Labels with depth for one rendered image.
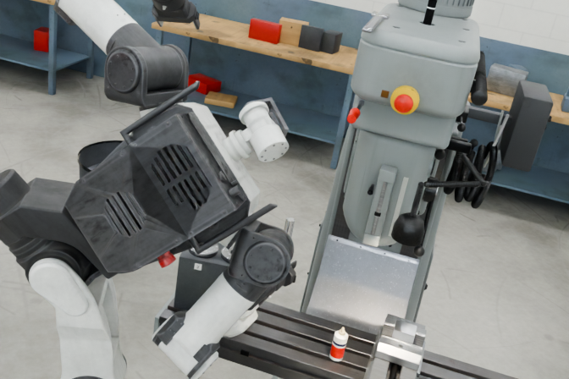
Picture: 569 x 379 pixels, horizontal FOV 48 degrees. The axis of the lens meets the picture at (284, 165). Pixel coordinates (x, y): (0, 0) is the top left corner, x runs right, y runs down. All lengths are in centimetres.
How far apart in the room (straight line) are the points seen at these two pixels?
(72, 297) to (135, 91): 44
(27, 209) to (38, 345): 203
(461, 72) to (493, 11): 444
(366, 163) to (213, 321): 57
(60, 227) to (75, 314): 20
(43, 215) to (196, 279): 75
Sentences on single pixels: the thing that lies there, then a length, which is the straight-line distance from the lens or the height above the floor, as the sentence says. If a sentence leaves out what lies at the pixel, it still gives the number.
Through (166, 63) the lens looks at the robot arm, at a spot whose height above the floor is 178.
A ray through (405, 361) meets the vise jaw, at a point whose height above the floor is 99.
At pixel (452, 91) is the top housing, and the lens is 141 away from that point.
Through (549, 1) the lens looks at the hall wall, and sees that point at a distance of 586.
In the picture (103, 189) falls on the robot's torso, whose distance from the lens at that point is 121.
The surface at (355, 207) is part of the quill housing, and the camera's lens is 167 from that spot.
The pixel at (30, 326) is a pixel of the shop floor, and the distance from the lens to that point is 343.
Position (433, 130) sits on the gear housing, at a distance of 153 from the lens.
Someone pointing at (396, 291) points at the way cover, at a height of 95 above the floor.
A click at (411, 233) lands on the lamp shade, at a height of 147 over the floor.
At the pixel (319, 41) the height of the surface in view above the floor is 97.
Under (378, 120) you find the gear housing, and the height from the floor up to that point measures 167.
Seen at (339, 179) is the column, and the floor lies 127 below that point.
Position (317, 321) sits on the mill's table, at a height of 90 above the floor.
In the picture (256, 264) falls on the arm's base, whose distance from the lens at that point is 124.
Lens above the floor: 215
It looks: 24 degrees down
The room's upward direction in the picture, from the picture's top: 10 degrees clockwise
